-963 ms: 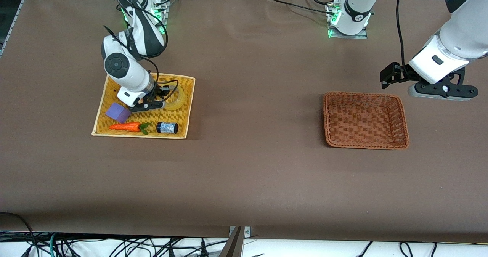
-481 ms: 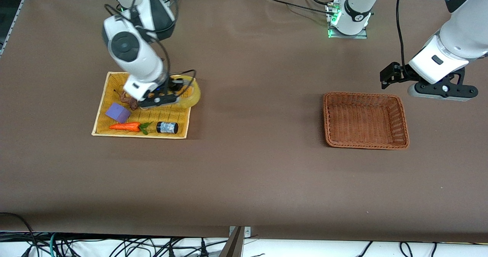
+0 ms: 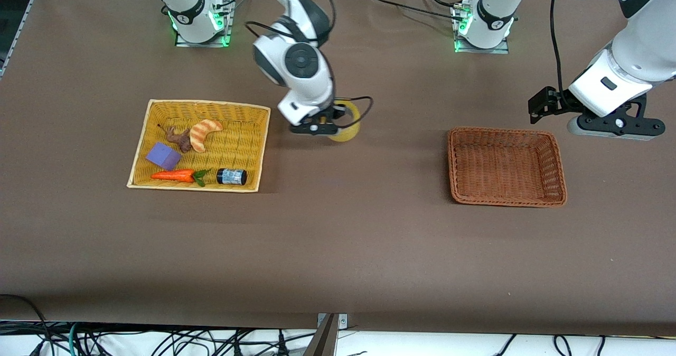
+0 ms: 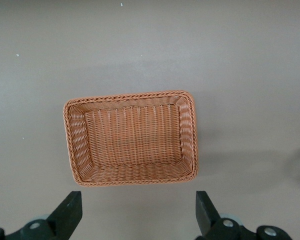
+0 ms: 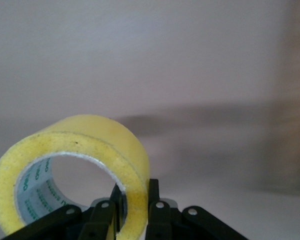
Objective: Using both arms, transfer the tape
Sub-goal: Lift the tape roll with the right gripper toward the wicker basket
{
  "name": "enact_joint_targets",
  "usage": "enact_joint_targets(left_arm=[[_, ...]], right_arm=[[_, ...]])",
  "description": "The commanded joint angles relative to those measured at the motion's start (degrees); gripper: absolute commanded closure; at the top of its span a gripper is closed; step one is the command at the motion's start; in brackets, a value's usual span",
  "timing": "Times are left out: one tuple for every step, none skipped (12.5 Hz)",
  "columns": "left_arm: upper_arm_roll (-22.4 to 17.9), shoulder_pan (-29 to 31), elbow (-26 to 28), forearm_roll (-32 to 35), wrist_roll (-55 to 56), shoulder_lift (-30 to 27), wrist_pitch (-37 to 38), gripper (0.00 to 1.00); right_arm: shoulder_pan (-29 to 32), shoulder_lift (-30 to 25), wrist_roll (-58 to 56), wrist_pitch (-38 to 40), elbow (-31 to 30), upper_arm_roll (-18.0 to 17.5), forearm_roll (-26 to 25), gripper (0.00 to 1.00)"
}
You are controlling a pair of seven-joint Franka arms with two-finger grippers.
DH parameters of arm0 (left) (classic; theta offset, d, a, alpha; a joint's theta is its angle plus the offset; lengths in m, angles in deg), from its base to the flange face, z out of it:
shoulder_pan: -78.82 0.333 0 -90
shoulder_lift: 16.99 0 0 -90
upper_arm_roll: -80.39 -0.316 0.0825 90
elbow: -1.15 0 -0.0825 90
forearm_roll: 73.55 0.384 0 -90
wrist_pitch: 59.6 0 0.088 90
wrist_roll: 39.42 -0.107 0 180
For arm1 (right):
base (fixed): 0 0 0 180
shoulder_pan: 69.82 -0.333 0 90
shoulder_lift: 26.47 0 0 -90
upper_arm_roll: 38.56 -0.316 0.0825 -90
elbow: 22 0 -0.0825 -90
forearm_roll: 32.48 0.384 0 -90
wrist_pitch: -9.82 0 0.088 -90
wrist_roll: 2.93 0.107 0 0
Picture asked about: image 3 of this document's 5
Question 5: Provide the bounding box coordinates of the clear yellowish tape roll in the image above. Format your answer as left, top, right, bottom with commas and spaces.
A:
327, 99, 363, 143

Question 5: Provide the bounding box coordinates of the brown wicker basket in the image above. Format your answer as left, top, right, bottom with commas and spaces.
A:
448, 127, 568, 208

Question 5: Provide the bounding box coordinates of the yellow wicker basket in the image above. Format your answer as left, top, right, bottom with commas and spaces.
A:
127, 99, 271, 193

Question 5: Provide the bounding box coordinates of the small black labelled jar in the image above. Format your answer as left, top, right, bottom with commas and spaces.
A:
216, 168, 248, 186

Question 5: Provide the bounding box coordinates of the toy croissant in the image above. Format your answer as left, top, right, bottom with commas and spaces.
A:
190, 119, 224, 153

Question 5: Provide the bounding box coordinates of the brown toy root figure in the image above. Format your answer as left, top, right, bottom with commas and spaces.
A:
158, 124, 193, 153

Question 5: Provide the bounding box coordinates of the orange toy carrot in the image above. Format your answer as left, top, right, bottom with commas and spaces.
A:
151, 169, 210, 188

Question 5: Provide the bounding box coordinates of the purple foam block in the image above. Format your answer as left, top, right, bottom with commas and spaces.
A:
146, 142, 182, 171

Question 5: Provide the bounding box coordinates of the black right camera mount bracket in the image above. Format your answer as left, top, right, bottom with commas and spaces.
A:
289, 117, 340, 136

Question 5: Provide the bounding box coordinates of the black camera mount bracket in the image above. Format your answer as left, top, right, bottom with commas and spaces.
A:
578, 93, 666, 138
289, 117, 340, 136

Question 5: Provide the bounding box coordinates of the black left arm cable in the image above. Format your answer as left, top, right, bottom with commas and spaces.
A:
548, 0, 571, 106

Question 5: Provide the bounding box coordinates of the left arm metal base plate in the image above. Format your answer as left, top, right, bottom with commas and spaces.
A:
453, 5, 510, 54

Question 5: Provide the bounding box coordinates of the black left camera mount bracket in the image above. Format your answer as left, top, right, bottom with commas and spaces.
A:
578, 93, 666, 138

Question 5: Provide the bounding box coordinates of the long black tabletop cable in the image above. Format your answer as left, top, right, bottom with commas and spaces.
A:
370, 0, 466, 23

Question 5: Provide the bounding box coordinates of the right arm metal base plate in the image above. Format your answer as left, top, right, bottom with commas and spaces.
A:
174, 0, 233, 48

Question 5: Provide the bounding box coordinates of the metal table edge bracket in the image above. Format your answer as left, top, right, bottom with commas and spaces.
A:
317, 313, 348, 330

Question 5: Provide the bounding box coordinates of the dark camera stand post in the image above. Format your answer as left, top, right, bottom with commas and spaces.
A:
302, 314, 340, 356

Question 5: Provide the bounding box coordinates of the thin black floor cable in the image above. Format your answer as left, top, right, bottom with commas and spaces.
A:
494, 334, 517, 356

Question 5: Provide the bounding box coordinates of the thick black floor cable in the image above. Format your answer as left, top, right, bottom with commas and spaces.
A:
0, 294, 53, 356

